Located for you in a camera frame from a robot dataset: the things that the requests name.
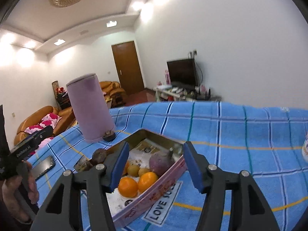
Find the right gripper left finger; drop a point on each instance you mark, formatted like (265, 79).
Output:
(61, 209)

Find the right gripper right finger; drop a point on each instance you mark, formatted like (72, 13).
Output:
(249, 207)

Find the brown striped shell piece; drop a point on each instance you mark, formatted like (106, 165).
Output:
(99, 156)

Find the large orange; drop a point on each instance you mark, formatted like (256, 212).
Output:
(128, 187)

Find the small green-brown fruit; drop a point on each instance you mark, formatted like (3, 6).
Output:
(133, 170)

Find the dark mangosteen fruit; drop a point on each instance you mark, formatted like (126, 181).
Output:
(109, 136)

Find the purple round radish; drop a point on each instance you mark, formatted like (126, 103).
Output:
(161, 161)

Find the small orange tangerine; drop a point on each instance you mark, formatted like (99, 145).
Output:
(125, 168)

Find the operator left hand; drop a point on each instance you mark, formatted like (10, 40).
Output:
(13, 211)

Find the black smartphone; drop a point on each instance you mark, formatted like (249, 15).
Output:
(43, 167)

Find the pink floral cushion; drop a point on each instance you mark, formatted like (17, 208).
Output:
(50, 119)

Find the orange leather sofa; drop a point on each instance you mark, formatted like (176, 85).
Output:
(60, 120)

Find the white printed mug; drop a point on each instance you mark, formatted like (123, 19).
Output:
(305, 149)

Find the pink electric kettle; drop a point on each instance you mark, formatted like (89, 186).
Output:
(89, 107)

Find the pink metal tin tray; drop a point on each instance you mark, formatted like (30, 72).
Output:
(154, 204)

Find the orange leather armchair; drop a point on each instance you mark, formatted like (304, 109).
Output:
(114, 94)

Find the white TV stand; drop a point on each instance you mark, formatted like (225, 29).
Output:
(170, 93)

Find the brown wooden door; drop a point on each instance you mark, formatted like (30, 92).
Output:
(128, 68)

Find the black television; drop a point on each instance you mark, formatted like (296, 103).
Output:
(183, 71)

